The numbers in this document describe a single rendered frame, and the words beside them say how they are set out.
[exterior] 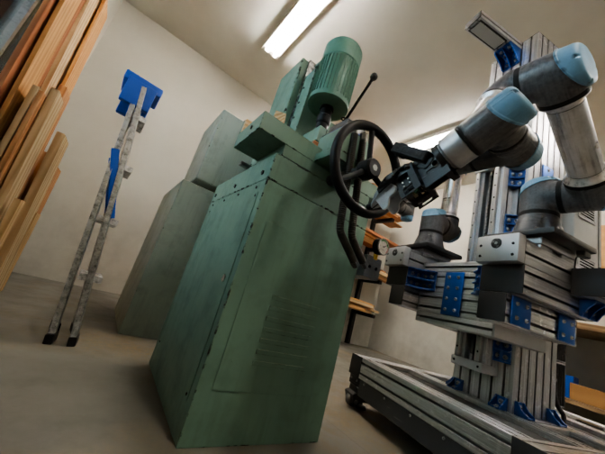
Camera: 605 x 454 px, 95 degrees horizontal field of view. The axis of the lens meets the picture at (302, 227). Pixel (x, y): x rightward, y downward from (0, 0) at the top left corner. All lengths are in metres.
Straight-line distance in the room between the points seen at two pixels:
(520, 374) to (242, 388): 1.02
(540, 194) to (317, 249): 0.81
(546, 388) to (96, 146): 3.48
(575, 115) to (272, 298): 0.99
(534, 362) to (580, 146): 0.80
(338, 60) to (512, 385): 1.42
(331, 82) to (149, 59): 2.67
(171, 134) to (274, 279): 2.73
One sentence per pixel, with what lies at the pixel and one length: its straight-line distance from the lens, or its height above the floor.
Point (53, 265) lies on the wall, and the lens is 3.16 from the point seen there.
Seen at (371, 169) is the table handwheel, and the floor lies 0.80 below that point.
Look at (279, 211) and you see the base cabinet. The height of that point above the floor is 0.63.
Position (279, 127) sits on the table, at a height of 0.88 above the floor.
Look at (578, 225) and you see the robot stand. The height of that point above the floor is 1.04.
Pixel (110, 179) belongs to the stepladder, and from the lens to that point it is 1.44.
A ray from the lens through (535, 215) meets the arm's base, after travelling 1.25.
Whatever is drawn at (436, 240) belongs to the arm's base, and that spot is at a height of 0.86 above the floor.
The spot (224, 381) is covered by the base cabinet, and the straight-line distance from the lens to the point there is 0.84.
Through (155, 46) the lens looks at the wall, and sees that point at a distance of 3.77.
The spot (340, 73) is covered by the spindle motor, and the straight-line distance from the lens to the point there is 1.31.
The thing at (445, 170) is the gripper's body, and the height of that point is 0.72.
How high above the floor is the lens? 0.40
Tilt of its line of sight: 15 degrees up
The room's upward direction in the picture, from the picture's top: 16 degrees clockwise
